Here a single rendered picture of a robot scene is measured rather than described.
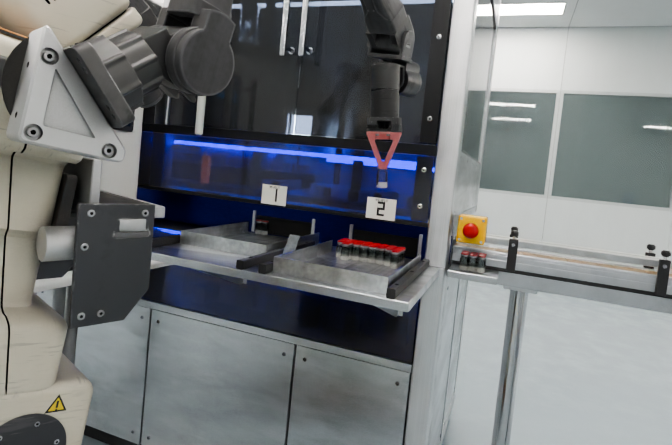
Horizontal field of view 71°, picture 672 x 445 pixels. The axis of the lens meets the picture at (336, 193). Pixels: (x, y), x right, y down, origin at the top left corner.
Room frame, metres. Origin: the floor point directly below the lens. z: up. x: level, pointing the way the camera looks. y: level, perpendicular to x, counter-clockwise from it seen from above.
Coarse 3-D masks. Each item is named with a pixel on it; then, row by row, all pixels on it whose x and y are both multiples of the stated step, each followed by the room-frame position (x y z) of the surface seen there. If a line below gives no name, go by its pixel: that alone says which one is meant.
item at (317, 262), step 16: (288, 256) 1.09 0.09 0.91; (304, 256) 1.17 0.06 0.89; (320, 256) 1.25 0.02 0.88; (288, 272) 1.01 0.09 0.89; (304, 272) 1.00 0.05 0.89; (320, 272) 0.99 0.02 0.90; (336, 272) 0.97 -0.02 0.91; (352, 272) 0.96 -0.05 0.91; (368, 272) 1.12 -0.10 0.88; (384, 272) 1.13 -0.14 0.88; (400, 272) 1.03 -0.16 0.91; (368, 288) 0.95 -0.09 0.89; (384, 288) 0.94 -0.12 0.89
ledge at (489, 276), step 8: (456, 264) 1.35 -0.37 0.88; (448, 272) 1.26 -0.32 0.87; (456, 272) 1.25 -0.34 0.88; (464, 272) 1.25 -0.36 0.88; (472, 272) 1.26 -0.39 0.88; (488, 272) 1.28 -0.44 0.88; (496, 272) 1.29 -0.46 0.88; (472, 280) 1.24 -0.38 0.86; (480, 280) 1.23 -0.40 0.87; (488, 280) 1.22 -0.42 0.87; (496, 280) 1.22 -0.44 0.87
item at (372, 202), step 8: (368, 200) 1.34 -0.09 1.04; (376, 200) 1.33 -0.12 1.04; (384, 200) 1.32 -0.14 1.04; (392, 200) 1.32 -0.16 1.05; (368, 208) 1.34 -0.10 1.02; (376, 208) 1.33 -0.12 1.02; (392, 208) 1.32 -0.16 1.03; (368, 216) 1.34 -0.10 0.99; (376, 216) 1.33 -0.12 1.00; (384, 216) 1.32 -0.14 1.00; (392, 216) 1.32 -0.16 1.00
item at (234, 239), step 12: (204, 228) 1.34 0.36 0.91; (216, 228) 1.39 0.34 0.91; (228, 228) 1.45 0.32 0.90; (240, 228) 1.52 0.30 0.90; (180, 240) 1.25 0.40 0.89; (192, 240) 1.23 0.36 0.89; (204, 240) 1.22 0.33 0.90; (216, 240) 1.21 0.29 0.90; (228, 240) 1.20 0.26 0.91; (240, 240) 1.19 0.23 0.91; (252, 240) 1.40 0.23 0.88; (264, 240) 1.42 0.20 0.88; (276, 240) 1.44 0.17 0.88; (300, 240) 1.34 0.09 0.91; (312, 240) 1.43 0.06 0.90; (240, 252) 1.18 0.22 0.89; (252, 252) 1.17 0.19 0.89; (264, 252) 1.16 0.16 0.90
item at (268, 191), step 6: (264, 186) 1.46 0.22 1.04; (270, 186) 1.45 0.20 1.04; (276, 186) 1.44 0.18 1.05; (282, 186) 1.44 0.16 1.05; (264, 192) 1.46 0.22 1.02; (270, 192) 1.45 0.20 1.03; (282, 192) 1.44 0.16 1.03; (264, 198) 1.46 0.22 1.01; (270, 198) 1.45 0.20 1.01; (282, 198) 1.43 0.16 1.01; (276, 204) 1.44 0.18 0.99; (282, 204) 1.43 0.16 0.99
